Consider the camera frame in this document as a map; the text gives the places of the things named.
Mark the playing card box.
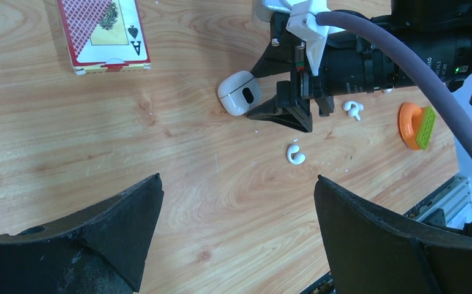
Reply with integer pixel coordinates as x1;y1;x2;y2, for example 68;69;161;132
58;0;151;75

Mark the green building block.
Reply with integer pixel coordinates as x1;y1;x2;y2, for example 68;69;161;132
415;106;436;150

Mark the white clip earbud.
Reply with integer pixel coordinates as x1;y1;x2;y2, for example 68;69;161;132
343;100;364;117
287;144;306;165

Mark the white clip earbud left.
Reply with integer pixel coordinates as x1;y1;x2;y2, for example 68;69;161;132
287;144;306;165

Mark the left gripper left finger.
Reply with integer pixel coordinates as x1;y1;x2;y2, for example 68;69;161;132
0;175;164;293

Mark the white clip earbud middle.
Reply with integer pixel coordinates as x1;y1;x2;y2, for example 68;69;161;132
343;100;364;117

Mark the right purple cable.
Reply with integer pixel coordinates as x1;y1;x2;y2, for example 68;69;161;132
316;10;472;187

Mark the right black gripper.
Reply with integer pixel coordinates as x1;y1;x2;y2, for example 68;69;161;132
246;12;376;133

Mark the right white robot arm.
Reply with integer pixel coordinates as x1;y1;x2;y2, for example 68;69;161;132
247;1;472;132

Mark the white gold earbud case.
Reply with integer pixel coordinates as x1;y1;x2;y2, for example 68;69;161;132
217;70;262;116

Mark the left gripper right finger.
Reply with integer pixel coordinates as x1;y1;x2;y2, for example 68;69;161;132
313;175;472;294

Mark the white stem earbud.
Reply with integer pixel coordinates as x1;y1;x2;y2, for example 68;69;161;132
349;107;361;121

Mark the orange ring toy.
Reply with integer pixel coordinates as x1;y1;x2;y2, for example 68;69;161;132
398;102;424;150

